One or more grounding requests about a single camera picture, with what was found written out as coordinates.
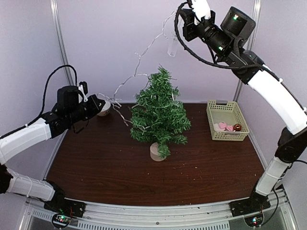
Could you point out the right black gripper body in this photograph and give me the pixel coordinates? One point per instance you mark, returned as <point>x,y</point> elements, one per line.
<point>188,33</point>

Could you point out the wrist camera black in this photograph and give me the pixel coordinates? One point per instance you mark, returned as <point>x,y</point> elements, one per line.
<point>201,9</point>
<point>82,92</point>

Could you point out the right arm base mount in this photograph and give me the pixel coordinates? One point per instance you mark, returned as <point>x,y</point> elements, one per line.
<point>249,206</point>

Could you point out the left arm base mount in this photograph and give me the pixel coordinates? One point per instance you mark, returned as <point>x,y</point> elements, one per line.
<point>60,204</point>

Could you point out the red bauble ornament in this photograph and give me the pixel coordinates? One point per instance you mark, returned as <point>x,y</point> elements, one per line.
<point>237,127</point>

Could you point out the small white bowl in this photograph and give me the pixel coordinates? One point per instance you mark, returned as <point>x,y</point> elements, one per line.
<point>105,110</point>

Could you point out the pink heart ornament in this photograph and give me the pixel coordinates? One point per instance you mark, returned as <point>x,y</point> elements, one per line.
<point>222,126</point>

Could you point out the small green christmas tree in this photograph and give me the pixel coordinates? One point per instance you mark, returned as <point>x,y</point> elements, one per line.
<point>158,117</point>

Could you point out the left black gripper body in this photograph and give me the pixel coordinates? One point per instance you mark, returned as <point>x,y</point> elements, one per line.
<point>92,109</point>

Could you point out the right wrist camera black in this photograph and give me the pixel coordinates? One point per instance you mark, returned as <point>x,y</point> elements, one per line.
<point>201,9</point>

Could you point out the clear battery box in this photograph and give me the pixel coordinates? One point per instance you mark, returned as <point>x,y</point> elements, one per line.
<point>172,48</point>

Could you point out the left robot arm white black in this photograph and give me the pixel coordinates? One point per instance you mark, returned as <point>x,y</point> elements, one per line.
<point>72,106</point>

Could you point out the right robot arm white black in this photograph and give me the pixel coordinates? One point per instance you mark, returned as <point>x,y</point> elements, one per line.
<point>227,41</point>

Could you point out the beige plastic basket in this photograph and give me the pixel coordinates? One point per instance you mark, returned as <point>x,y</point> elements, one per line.
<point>226,121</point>

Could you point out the left aluminium frame post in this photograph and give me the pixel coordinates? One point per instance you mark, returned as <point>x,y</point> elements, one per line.
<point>64,58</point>

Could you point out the front aluminium rail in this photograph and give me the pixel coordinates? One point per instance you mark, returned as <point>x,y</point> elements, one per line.
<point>211,216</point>

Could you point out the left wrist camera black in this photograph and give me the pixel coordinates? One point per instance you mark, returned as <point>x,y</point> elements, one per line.
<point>82,92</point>

